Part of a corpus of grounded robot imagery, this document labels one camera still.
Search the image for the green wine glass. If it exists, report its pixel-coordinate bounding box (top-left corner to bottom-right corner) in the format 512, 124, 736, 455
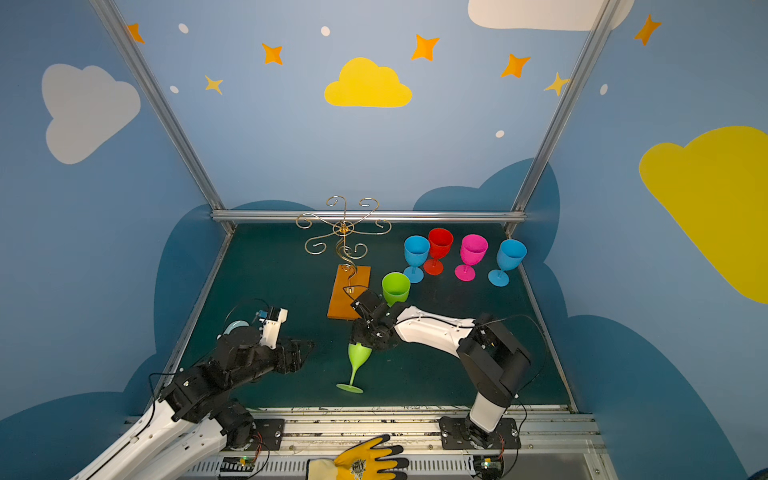
381, 272, 411, 306
336, 343, 372, 394

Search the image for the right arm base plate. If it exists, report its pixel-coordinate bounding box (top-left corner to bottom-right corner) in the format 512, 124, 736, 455
438, 416, 521, 450

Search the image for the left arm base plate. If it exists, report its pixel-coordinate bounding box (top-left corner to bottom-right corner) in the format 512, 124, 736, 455
230, 418, 285, 451

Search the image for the right circuit board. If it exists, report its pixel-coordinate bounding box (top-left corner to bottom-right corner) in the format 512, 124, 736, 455
471, 456, 505, 480

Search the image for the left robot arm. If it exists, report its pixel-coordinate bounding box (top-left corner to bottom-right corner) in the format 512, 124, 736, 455
73, 326, 314, 479

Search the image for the orange wooden rack base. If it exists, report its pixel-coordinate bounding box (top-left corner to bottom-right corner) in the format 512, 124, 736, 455
327, 264, 371, 321

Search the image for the circuit board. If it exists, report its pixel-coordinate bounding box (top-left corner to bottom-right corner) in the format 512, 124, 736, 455
219, 456, 256, 473
471, 456, 505, 480

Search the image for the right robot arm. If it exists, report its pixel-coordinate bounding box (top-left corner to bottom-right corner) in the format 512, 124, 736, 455
350, 290, 532, 437

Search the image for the left circuit board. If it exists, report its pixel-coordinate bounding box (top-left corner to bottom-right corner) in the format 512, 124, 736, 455
219, 456, 256, 473

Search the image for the red wine glass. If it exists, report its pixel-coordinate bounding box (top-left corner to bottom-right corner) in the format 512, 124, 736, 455
423, 228, 454, 276

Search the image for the pink wine glass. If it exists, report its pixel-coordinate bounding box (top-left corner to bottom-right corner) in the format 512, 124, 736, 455
454, 234, 488, 282

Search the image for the aluminium frame rail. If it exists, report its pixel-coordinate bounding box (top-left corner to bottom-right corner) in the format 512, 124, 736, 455
212, 210, 526, 223

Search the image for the light blue toy spatula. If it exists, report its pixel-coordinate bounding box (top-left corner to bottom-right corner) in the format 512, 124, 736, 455
223, 320, 250, 335

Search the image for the blue wine glass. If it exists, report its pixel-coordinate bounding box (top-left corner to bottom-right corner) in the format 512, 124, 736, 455
488, 239, 528, 287
403, 235, 430, 284

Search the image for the gold wire glass rack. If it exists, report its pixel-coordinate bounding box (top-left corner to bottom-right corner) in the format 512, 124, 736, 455
295, 195, 392, 268

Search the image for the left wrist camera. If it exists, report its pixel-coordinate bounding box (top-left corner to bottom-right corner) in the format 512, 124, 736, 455
255, 307, 288, 349

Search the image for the yellow black work glove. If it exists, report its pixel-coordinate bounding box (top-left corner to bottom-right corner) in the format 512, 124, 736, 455
306, 434, 410, 480

